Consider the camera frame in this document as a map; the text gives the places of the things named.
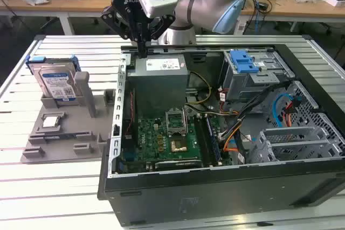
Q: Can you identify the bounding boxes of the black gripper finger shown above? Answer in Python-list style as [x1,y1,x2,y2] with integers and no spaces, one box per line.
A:
[101,6,143,58]
[142,16,175,58]

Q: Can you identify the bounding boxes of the hard disk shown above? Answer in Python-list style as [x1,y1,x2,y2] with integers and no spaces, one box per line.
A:
[25,56,81,106]

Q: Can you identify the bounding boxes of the grey metal disk bay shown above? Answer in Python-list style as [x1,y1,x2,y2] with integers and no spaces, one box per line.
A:
[247,126,345,165]

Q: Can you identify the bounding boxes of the wooden desk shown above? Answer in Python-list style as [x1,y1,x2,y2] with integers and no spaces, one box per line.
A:
[0,0,345,36]

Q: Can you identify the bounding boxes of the grey power supply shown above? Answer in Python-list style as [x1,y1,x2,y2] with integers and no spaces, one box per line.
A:
[126,53,189,117]

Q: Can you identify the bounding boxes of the blue drive latch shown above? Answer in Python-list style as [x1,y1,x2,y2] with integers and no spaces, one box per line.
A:
[230,49,259,74]

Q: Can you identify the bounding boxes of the grey optical drive cage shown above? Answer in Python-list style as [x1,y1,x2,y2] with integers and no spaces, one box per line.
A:
[219,49,294,101]

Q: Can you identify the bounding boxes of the metal socket cover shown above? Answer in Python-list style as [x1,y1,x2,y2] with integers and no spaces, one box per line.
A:
[164,107,188,136]

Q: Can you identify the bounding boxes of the grey parts rack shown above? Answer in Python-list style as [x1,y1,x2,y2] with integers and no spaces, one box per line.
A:
[20,71,116,165]

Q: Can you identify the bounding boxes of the green motherboard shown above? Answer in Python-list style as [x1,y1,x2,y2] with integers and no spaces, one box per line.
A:
[118,114,230,174]

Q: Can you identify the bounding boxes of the black RAM slot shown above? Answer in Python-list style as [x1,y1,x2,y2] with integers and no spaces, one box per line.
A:
[201,114,216,168]
[194,114,210,168]

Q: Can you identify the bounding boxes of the silver CPU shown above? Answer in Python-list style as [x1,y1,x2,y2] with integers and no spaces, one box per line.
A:
[43,116,62,128]

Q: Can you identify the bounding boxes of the CPU socket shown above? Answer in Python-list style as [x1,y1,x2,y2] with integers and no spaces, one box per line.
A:
[170,137,189,153]

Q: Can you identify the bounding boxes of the black graphics card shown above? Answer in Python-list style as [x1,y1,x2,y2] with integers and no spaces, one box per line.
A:
[155,158,203,171]

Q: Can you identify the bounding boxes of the black PC case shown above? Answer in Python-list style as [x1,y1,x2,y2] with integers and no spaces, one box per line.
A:
[96,43,345,227]

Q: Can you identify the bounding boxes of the yellow black wire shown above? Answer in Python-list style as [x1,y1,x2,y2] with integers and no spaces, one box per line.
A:
[185,71,212,106]

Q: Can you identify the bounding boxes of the black wire bundle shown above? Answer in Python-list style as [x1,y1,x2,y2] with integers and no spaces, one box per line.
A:
[219,81,292,139]

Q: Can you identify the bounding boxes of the orange wire bundle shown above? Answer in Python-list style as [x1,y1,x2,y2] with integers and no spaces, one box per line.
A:
[223,130,240,152]

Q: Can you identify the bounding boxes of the blue wire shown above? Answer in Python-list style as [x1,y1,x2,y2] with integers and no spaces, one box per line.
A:
[272,92,293,128]

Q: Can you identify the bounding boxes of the red orange wire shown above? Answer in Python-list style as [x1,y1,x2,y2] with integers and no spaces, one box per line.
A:
[282,97,297,127]

